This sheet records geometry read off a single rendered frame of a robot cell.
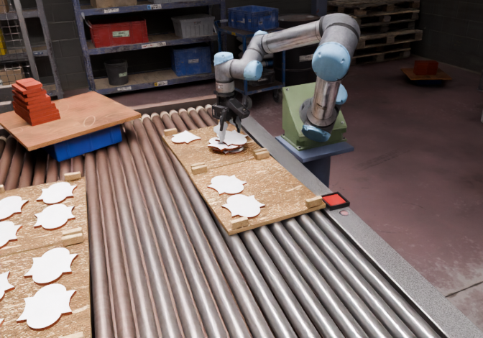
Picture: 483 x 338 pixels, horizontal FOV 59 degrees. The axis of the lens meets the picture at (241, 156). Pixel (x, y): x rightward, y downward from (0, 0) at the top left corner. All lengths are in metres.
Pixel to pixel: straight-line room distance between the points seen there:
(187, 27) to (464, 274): 4.35
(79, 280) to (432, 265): 2.09
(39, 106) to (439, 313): 1.69
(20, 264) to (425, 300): 1.08
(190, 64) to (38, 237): 4.69
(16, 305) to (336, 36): 1.17
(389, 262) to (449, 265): 1.58
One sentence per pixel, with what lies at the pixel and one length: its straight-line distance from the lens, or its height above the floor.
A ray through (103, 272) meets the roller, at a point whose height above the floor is 0.92.
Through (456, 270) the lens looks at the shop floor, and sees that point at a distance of 2.82.
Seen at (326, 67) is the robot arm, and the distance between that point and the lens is 1.41.
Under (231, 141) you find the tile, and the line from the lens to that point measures 1.79.
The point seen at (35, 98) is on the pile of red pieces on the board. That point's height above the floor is 1.15.
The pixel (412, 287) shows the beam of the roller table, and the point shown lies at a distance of 1.23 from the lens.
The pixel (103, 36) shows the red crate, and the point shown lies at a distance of 5.62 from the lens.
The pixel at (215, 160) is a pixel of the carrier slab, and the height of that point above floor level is 0.94.
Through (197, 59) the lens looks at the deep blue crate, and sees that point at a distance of 5.95.
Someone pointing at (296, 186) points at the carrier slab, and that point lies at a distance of 1.55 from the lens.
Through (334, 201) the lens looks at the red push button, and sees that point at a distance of 1.49.
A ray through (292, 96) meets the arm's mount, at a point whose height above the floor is 1.08.
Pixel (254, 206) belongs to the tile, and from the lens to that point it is 1.42.
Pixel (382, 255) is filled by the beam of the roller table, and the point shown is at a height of 0.92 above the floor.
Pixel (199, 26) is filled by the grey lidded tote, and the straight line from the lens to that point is 5.88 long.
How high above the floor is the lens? 1.72
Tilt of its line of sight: 26 degrees down
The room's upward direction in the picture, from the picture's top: 2 degrees counter-clockwise
